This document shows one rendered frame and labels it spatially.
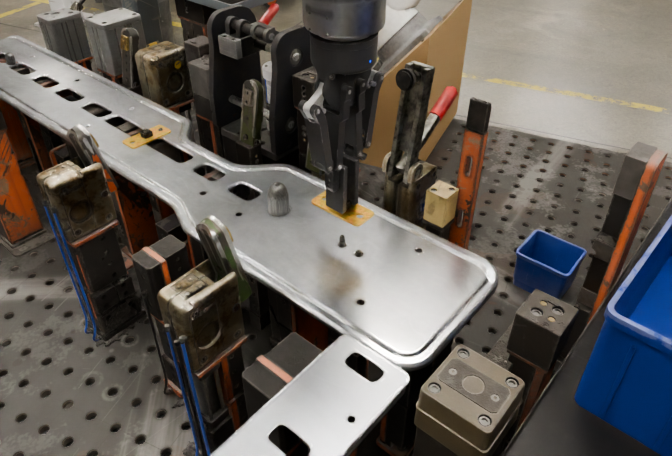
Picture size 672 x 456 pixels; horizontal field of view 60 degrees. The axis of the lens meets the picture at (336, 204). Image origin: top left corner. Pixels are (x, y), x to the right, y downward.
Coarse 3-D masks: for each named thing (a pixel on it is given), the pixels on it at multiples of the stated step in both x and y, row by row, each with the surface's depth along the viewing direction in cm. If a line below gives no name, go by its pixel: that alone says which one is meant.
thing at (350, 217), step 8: (312, 200) 79; (320, 200) 79; (328, 208) 77; (352, 208) 77; (360, 208) 77; (336, 216) 76; (344, 216) 76; (352, 216) 76; (368, 216) 76; (352, 224) 75; (360, 224) 74
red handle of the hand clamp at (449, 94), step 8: (448, 88) 88; (440, 96) 88; (448, 96) 88; (456, 96) 89; (440, 104) 88; (448, 104) 88; (432, 112) 88; (440, 112) 87; (432, 120) 87; (440, 120) 88; (424, 128) 87; (432, 128) 87; (424, 136) 87; (400, 160) 86; (400, 168) 86
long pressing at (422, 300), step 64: (0, 64) 133; (64, 64) 133; (64, 128) 109; (192, 128) 110; (192, 192) 92; (320, 192) 92; (256, 256) 80; (320, 256) 80; (384, 256) 80; (448, 256) 80; (320, 320) 71; (384, 320) 70; (448, 320) 70
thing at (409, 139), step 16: (416, 64) 79; (400, 80) 77; (416, 80) 78; (432, 80) 79; (400, 96) 81; (416, 96) 81; (400, 112) 82; (416, 112) 80; (400, 128) 84; (416, 128) 81; (400, 144) 85; (416, 144) 83; (416, 160) 85
